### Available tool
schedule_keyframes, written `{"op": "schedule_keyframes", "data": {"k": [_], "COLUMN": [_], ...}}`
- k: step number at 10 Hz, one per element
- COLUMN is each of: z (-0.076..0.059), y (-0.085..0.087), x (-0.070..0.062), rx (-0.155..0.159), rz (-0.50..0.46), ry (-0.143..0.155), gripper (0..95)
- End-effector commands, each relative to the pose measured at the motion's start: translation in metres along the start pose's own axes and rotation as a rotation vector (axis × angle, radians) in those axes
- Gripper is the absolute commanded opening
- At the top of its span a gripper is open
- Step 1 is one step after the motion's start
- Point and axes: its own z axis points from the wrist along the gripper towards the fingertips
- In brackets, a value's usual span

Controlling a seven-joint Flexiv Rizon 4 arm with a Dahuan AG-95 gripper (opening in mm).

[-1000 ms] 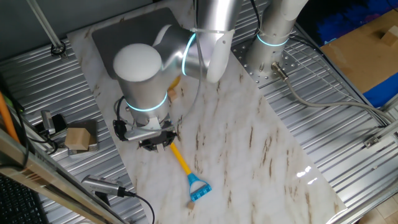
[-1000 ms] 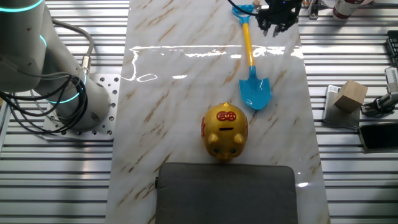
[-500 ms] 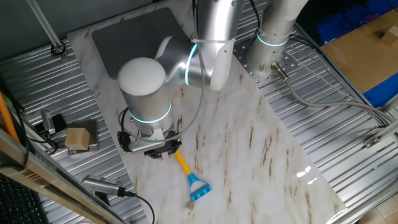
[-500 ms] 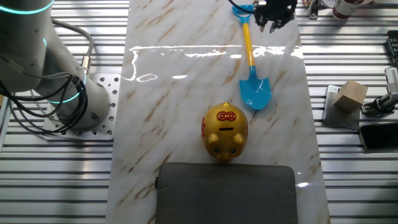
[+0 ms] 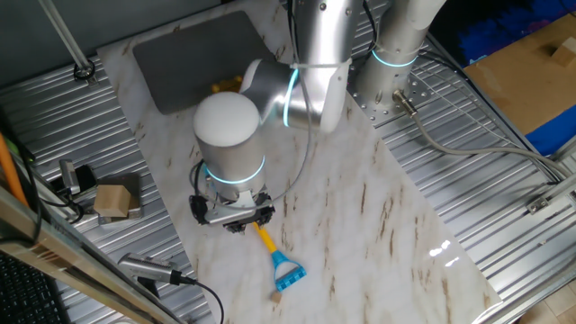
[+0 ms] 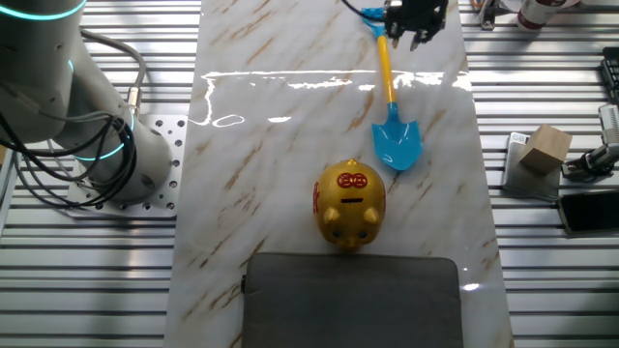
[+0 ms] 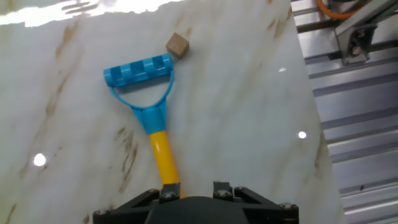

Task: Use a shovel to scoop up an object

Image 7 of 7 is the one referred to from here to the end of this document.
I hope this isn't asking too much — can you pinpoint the aluminium corner bracket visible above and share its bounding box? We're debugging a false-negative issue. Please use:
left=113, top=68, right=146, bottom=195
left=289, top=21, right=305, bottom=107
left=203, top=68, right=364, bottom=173
left=335, top=0, right=398, bottom=65

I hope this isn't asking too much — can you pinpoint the blue and yellow toy shovel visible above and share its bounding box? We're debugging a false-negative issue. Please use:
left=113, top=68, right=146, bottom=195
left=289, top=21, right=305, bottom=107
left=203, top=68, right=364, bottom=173
left=103, top=53, right=184, bottom=198

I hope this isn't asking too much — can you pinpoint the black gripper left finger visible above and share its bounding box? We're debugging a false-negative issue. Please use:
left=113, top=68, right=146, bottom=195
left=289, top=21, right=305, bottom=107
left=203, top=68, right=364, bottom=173
left=93, top=182, right=181, bottom=224

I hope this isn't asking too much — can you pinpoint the small wooden cube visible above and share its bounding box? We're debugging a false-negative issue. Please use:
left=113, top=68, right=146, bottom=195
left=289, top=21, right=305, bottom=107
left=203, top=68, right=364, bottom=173
left=165, top=32, right=190, bottom=59

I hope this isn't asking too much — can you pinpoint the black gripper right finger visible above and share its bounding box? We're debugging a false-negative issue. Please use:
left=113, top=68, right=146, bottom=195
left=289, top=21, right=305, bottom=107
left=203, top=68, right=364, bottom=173
left=213, top=181, right=299, bottom=224

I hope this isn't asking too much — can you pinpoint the orange cable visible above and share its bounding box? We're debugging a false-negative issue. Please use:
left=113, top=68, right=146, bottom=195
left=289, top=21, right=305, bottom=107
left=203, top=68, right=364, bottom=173
left=316, top=0, right=363, bottom=21

